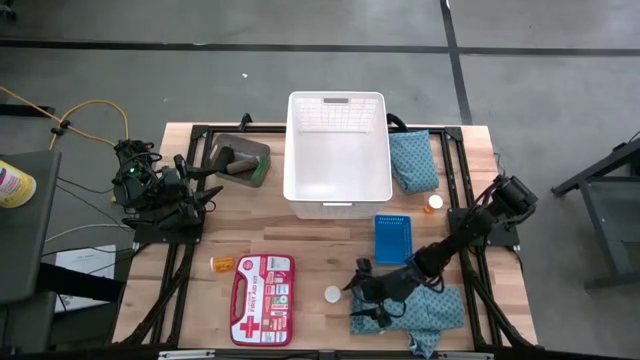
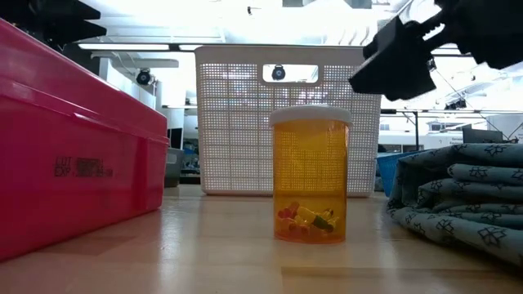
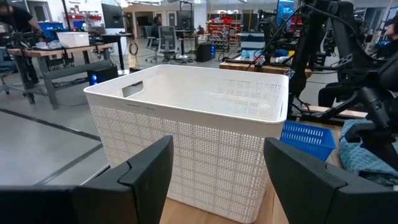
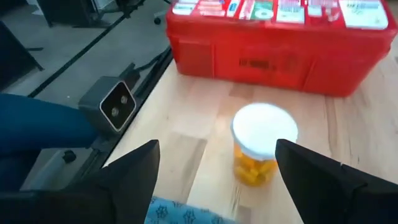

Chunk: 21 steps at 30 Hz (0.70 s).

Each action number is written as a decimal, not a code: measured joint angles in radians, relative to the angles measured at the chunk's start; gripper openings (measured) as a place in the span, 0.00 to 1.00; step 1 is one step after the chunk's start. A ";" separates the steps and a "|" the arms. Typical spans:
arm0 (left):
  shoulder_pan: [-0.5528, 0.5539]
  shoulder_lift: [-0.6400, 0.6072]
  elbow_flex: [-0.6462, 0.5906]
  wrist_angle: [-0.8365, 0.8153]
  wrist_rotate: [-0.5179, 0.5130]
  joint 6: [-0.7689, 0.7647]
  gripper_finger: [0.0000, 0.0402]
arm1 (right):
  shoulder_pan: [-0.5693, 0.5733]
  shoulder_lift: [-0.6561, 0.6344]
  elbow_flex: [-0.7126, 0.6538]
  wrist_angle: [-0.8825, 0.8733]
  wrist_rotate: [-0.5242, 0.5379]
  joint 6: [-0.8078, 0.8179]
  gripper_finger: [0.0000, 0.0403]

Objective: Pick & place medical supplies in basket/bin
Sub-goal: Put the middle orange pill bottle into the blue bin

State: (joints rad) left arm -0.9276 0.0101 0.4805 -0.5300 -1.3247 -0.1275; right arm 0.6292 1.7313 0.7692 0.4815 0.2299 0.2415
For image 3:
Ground red parts shelf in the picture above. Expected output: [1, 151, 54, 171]
[206, 17, 239, 52]

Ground black monitor on stand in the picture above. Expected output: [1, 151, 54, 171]
[101, 2, 126, 35]

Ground small blue plastic basket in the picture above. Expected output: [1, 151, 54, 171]
[279, 120, 337, 162]

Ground blue storage bins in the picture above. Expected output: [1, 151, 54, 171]
[39, 21, 86, 40]

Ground wooden workbench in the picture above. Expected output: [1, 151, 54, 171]
[7, 42, 113, 110]

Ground large blue patterned gown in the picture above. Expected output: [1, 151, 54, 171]
[338, 119, 398, 188]

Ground black computer tower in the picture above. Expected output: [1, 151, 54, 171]
[195, 42, 216, 63]

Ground white storage bin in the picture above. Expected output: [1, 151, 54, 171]
[57, 31, 90, 48]

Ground wooden table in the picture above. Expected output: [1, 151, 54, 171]
[219, 60, 312, 78]

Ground person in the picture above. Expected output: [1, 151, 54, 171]
[150, 15, 163, 40]
[0, 2, 42, 35]
[384, 17, 398, 43]

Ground black metal table frame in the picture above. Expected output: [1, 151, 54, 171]
[287, 104, 369, 127]

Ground grey office chair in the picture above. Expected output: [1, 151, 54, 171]
[145, 26, 182, 63]

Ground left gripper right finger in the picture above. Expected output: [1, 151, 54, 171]
[263, 137, 396, 224]

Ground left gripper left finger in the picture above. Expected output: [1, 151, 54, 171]
[73, 135, 175, 224]

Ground white perforated plastic basket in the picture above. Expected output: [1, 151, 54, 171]
[83, 63, 290, 224]

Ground computer tower blue light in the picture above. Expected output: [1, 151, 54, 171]
[86, 65, 119, 86]

